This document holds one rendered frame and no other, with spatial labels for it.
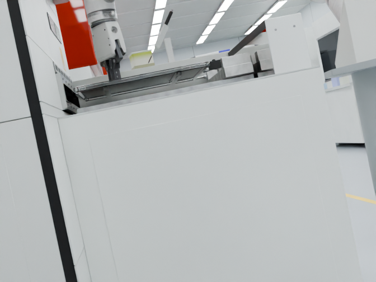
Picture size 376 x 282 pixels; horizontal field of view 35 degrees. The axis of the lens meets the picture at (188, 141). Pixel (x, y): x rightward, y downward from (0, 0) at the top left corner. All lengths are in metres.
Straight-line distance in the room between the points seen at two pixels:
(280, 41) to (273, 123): 0.22
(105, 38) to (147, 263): 0.66
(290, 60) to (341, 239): 0.45
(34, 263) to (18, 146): 0.23
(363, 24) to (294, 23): 0.30
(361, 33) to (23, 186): 1.03
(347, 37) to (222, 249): 0.73
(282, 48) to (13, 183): 0.72
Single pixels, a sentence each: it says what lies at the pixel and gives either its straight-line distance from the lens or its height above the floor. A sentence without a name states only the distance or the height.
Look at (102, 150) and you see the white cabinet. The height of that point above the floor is 0.73.
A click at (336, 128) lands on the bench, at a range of 9.08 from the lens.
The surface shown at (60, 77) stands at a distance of 1.56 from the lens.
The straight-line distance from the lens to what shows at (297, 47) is 1.51.
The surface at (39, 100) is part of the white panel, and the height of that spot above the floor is 0.85.
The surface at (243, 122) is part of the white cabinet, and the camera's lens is 1.39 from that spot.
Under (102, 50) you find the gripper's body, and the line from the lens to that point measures 1.72.
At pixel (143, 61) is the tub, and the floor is 0.99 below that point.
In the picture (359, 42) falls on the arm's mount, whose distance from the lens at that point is 1.75.
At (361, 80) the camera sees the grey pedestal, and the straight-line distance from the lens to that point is 1.81.
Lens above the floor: 0.74
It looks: 1 degrees down
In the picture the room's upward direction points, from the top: 12 degrees counter-clockwise
